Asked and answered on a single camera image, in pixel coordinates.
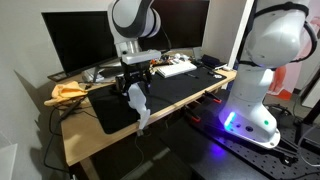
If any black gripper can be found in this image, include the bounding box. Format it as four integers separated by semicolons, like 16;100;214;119
114;62;152;98

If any white spray bottle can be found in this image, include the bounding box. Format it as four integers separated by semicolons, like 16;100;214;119
127;83;152;131

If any black pouch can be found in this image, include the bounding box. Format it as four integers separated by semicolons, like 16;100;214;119
98;66;124;79

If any black desk mat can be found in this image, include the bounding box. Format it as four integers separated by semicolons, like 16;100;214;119
86;66;228;135

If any small colourful parts pile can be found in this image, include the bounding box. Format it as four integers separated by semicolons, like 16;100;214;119
150;52;194;67

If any white keyboard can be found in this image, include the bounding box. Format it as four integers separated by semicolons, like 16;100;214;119
155;60;198;79

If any silver laptop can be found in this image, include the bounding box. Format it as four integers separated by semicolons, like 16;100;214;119
81;64;124;84

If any black orange clamp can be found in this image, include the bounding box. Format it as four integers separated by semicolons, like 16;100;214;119
184;104;202;123
203;90;223;104

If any orange cloth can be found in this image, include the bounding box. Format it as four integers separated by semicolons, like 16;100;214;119
43;80;88;108

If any black power adapter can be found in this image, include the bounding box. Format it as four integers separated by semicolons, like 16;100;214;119
59;99;83;121

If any black wide monitor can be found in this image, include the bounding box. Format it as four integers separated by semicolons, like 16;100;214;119
40;10;123;83

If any black tall monitor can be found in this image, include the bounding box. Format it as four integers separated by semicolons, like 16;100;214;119
138;0;210;52

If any white vertical beam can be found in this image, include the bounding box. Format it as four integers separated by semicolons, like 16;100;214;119
226;0;255;69

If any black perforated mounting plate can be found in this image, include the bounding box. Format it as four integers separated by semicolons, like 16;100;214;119
186;89;320;180

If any red white sign board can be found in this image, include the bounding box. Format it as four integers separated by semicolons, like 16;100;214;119
268;64;301;101

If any white translucent box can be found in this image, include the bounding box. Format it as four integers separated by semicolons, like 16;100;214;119
0;143;19;180

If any black tripod stand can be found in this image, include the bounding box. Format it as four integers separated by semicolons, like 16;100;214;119
292;76;320;146

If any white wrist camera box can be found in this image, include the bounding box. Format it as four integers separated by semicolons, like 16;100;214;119
121;49;162;66

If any white hanging cable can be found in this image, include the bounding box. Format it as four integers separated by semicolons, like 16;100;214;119
134;129;147;165

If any black thin cable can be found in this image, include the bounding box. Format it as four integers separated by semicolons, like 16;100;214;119
37;103;99;174

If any white floor cable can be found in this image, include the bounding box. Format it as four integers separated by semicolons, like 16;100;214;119
297;123;320;168

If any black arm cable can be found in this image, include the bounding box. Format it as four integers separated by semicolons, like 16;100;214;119
239;1;319;72

